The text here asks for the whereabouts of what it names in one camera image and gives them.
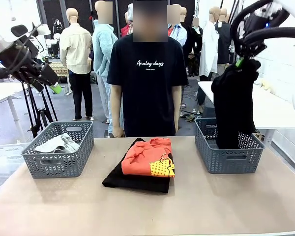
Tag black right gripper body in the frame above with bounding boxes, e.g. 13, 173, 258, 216
243, 12, 273, 50

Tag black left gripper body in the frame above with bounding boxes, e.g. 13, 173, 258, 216
0, 44, 40, 81

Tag black trousers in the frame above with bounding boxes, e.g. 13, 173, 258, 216
210, 58, 262, 150

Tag light grey garment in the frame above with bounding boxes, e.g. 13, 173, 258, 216
34, 132, 81, 154

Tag orange printed T-shirt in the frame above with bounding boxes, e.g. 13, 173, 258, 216
121, 137, 176, 178

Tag black garment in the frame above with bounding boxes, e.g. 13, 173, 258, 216
102, 161, 172, 194

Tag person's left forearm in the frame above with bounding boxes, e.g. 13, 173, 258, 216
172, 85, 183, 123

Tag person's right forearm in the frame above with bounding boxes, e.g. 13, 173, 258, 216
110, 85, 125, 128

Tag person's right hand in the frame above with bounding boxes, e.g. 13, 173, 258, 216
112, 126, 125, 138

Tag table with patterned cloth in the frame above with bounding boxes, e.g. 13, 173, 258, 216
49, 62, 69, 80

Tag mannequin in black shirt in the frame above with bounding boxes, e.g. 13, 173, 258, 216
215, 8, 236, 82

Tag mannequin in white coat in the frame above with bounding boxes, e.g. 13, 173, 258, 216
199, 6, 221, 77

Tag white side table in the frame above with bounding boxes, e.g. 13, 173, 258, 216
198, 81, 295, 130
0, 82, 36, 109

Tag mannequin in cream shirt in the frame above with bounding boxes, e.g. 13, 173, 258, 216
59, 8, 93, 121

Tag mannequin in blue fleece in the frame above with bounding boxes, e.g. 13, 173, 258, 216
92, 0, 119, 138

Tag mannequin in blue shirt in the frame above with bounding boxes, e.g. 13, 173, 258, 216
167, 4, 188, 47

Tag grey plastic lattice basket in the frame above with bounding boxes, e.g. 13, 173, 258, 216
194, 117, 266, 175
21, 120, 94, 179

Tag clear plastic storage bin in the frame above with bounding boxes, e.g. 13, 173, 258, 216
0, 142, 28, 192

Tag mannequin with grey hood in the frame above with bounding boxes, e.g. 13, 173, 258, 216
120, 3, 134, 37

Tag person in black T-shirt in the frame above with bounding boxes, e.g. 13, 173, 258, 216
107, 0, 189, 138

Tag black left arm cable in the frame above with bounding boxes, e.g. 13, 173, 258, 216
0, 68, 23, 81

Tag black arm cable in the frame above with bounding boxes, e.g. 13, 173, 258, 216
0, 68, 23, 81
230, 0, 295, 58

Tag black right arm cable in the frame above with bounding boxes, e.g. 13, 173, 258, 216
230, 0, 295, 58

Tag black camera tripod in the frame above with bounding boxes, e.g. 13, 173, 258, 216
21, 81, 59, 139

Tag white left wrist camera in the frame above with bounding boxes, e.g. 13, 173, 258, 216
36, 24, 51, 36

